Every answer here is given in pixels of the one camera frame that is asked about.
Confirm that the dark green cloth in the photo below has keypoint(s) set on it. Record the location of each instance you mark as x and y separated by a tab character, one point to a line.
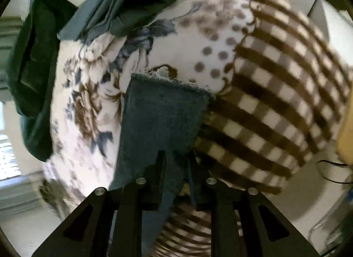
30	67

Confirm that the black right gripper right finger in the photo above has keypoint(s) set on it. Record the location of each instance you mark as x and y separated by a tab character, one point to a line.
243	223

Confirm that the dark blue denim pants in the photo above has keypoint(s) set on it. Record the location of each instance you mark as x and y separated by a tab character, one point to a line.
161	120

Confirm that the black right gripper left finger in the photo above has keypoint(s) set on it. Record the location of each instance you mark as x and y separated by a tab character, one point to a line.
109	223

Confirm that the floral and plaid fleece blanket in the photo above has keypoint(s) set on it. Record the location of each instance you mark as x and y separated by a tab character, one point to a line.
281	93

